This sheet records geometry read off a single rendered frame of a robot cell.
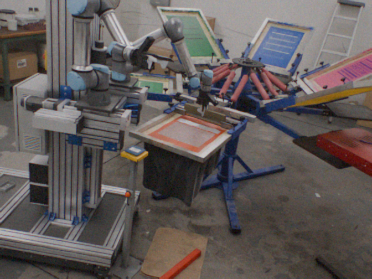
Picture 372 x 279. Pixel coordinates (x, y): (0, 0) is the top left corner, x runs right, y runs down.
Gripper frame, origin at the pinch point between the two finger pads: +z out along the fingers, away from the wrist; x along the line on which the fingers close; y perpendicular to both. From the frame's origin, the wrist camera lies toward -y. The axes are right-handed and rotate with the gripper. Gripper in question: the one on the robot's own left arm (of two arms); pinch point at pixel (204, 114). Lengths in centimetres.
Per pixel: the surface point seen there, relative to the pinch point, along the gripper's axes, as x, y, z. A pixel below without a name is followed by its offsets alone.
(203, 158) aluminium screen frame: 61, -29, 4
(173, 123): 18.7, 16.5, 7.0
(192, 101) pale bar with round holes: -21.1, 21.6, -0.1
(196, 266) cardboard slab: 48, -33, 101
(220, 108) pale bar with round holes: -21.1, -4.8, -0.8
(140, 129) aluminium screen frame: 52, 25, 4
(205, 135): 20.6, -11.7, 7.0
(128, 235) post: 79, 10, 72
